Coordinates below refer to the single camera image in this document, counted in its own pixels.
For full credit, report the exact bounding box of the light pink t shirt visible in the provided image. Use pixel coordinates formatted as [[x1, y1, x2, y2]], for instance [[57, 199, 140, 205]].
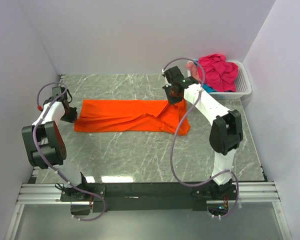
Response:
[[185, 61, 203, 82]]

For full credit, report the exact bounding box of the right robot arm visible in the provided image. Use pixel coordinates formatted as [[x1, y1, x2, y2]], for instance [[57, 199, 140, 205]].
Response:
[[162, 66, 243, 200]]

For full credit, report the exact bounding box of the right aluminium rail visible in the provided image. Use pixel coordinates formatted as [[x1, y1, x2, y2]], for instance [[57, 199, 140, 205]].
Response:
[[206, 181, 281, 204]]

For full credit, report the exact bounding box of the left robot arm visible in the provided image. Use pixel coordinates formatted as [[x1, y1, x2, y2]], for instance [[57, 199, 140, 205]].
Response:
[[21, 85, 90, 201]]

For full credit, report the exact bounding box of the white plastic laundry basket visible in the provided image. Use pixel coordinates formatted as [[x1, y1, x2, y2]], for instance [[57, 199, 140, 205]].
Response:
[[187, 61, 252, 100]]

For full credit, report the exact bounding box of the orange t shirt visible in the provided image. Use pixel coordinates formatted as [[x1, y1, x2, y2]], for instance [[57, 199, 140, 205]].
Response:
[[74, 99, 187, 134]]

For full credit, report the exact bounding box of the teal blue t shirt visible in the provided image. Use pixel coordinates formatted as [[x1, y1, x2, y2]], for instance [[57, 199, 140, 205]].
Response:
[[194, 59, 217, 94]]

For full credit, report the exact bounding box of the magenta t shirt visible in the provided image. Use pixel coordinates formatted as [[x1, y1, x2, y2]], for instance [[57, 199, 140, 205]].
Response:
[[198, 54, 239, 93]]

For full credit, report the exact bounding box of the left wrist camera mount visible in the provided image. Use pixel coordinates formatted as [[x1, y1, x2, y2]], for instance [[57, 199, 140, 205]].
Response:
[[37, 103, 51, 112]]

